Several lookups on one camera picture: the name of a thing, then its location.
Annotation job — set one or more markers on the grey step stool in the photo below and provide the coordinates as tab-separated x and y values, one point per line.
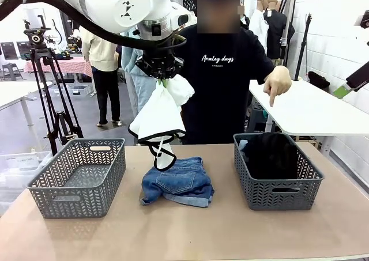
11	68

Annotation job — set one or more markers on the dark blue denim shorts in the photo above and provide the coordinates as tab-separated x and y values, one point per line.
176	180

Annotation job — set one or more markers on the black hat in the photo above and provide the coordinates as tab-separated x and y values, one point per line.
318	79

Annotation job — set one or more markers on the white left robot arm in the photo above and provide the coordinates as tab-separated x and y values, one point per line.
101	1

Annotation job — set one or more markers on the black sweat shorts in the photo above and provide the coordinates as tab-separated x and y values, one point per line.
271	157

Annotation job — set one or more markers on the clear plastic storage boxes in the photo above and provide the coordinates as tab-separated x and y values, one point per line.
17	168

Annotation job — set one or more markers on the black monitor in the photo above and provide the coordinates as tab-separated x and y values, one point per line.
8	50
23	49

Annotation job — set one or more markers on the person in black t-shirt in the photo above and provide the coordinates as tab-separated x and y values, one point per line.
219	99

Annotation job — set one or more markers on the person's left hand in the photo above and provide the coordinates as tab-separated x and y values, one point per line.
278	81

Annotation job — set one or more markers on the grey floor bins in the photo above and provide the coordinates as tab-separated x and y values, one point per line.
82	89

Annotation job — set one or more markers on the black light stand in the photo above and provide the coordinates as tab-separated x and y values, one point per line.
306	36

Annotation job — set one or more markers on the white desk with leg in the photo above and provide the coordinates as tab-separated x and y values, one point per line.
17	91

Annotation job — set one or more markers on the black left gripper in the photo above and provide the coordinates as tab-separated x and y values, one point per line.
158	65

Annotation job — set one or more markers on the pink checked tablecloth table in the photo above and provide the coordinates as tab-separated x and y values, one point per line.
72	66

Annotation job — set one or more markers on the mannequin in blue fleece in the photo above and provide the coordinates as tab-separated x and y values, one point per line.
144	91

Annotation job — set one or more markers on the grey lattice plastic basket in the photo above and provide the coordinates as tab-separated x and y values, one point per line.
86	174
285	182

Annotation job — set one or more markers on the black camera tripod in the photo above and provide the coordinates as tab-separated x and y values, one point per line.
39	39

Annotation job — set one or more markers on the mannequin in black shirt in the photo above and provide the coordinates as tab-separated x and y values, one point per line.
275	33

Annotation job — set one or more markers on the mannequin with patterned hat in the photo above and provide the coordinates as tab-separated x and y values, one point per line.
188	1

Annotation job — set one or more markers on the mannequin in cream jacket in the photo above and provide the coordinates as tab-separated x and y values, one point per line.
101	56

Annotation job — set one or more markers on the white garment with black trim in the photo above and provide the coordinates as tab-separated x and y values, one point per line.
161	114

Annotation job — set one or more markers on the large white table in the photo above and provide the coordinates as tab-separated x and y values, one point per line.
302	114

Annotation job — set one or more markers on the mannequin in white shirt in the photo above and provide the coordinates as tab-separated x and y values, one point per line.
259	22

